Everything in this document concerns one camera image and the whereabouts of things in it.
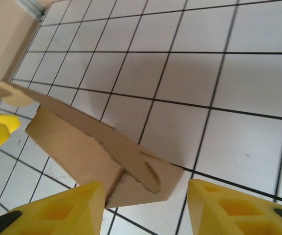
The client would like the brown cardboard box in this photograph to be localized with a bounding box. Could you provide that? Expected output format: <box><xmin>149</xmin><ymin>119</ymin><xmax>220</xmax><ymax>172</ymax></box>
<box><xmin>0</xmin><ymin>82</ymin><xmax>184</xmax><ymax>209</ymax></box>

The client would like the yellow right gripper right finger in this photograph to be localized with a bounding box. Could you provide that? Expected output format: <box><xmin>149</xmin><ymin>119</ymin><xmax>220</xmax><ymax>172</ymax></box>
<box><xmin>188</xmin><ymin>179</ymin><xmax>282</xmax><ymax>235</ymax></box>

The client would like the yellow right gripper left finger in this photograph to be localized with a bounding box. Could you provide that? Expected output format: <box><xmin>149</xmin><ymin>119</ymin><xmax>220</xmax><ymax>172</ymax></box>
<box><xmin>0</xmin><ymin>181</ymin><xmax>107</xmax><ymax>235</ymax></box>

